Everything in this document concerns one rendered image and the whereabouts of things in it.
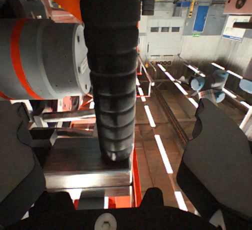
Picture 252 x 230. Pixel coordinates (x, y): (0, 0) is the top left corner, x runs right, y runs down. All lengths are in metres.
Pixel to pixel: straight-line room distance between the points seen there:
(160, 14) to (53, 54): 13.55
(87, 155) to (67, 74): 0.13
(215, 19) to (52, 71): 15.63
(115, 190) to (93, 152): 0.05
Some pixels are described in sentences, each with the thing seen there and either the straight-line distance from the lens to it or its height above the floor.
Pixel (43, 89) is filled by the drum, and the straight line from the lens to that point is 0.26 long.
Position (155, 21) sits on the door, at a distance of 13.66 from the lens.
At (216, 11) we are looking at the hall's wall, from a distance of 15.70.
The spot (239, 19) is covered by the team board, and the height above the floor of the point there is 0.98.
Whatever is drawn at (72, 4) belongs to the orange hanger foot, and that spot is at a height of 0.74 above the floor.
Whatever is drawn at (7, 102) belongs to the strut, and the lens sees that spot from 0.37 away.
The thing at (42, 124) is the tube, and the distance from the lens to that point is 0.42.
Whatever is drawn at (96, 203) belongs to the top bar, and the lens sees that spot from 0.19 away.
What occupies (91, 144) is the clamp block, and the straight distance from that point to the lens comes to 0.18.
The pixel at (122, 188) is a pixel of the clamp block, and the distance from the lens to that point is 0.18.
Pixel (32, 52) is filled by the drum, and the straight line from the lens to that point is 0.25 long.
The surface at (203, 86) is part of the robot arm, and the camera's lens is 0.92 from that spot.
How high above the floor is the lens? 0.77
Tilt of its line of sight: 32 degrees up
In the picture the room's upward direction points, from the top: 180 degrees counter-clockwise
